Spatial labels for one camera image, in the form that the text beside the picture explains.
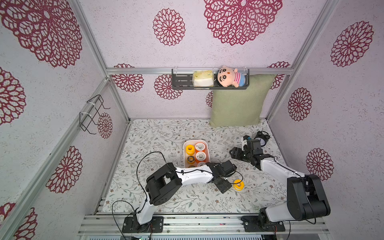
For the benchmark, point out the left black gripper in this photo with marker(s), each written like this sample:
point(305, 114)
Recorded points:
point(225, 187)

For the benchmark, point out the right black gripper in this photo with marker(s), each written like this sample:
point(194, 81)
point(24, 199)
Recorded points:
point(240, 153)

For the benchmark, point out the orange tape roll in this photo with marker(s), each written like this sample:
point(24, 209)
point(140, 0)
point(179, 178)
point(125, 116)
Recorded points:
point(200, 156)
point(201, 164)
point(200, 147)

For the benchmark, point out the white plastic storage box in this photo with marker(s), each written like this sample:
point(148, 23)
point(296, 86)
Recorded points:
point(193, 142)

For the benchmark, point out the black yellow tape roll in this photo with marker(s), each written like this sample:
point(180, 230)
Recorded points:
point(191, 160)

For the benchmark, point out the yellow tape roll top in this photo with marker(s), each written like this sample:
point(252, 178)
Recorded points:
point(190, 150)

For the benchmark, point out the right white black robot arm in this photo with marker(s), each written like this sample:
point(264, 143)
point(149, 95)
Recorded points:
point(306, 197)

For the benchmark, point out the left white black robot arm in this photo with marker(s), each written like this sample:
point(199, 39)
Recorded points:
point(166, 181)

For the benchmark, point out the black alarm clock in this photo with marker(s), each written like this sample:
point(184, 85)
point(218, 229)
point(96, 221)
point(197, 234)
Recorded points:
point(263, 137)

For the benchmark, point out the green pillow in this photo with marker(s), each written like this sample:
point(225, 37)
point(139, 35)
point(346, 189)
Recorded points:
point(240, 108)

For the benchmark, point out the plush doll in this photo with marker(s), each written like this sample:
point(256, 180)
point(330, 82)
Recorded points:
point(230, 77)

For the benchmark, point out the yellow green sponge pack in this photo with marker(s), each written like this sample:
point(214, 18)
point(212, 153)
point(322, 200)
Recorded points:
point(203, 79)

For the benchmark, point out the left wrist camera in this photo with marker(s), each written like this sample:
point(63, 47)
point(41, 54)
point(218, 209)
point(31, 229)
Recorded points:
point(226, 169)

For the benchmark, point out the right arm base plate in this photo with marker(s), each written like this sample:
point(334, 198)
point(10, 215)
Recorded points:
point(261, 223)

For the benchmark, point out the black wall shelf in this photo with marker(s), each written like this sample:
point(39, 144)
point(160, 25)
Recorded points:
point(185, 82)

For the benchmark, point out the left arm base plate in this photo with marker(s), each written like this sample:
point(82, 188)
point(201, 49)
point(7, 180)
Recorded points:
point(131, 225)

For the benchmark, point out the black wire wall rack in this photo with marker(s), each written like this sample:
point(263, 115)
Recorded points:
point(87, 117)

